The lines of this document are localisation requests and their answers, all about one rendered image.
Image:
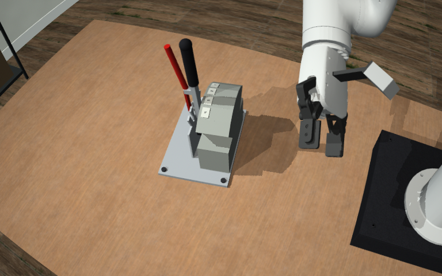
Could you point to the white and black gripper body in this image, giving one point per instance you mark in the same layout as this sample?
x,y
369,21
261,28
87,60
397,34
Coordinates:
x,y
320,61

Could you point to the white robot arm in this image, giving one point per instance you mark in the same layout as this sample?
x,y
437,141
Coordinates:
x,y
332,22

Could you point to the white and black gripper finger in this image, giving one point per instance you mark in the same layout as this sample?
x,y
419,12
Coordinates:
x,y
310,111
335,137

